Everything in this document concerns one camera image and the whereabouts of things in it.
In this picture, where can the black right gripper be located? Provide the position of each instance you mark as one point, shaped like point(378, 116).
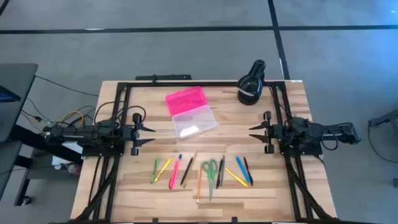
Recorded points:
point(273, 133)

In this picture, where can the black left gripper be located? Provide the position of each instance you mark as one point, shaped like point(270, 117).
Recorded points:
point(136, 135)

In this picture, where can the green pen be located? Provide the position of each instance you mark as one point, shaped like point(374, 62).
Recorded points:
point(155, 170)

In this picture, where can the yellow pen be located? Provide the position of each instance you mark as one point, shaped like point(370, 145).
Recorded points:
point(236, 177)
point(163, 170)

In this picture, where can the pink pen with blue cap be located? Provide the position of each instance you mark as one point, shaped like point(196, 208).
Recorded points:
point(175, 171)

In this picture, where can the clear box with pink lid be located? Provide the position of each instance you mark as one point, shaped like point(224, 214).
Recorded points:
point(186, 99)

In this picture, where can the thick black pen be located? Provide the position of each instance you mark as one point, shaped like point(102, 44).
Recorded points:
point(186, 171)

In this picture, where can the grey pen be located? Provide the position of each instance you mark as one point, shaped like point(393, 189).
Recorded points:
point(223, 171)

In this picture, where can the orange pencil with eraser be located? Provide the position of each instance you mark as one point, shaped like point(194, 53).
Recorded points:
point(199, 185)

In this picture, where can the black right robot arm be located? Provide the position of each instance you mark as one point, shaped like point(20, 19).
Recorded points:
point(326, 130)

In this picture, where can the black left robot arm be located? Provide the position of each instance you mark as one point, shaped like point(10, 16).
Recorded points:
point(77, 133)

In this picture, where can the white paper box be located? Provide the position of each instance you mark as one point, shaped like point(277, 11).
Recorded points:
point(66, 155)

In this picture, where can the black desk lamp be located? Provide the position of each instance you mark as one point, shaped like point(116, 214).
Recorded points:
point(248, 87)

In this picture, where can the black mounting bar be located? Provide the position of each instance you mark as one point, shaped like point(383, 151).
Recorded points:
point(168, 77)

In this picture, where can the grey chair base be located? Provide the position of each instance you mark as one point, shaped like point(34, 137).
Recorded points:
point(385, 119)

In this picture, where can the grey desk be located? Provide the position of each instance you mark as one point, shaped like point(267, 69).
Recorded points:
point(18, 74)

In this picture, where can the laptop screen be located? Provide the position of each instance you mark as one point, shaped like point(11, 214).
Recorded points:
point(7, 95)

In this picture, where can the black aluminium table frame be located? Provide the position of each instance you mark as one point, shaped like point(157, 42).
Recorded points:
point(202, 84)

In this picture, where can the black desk leg frame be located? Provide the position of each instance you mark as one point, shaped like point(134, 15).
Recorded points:
point(46, 144)

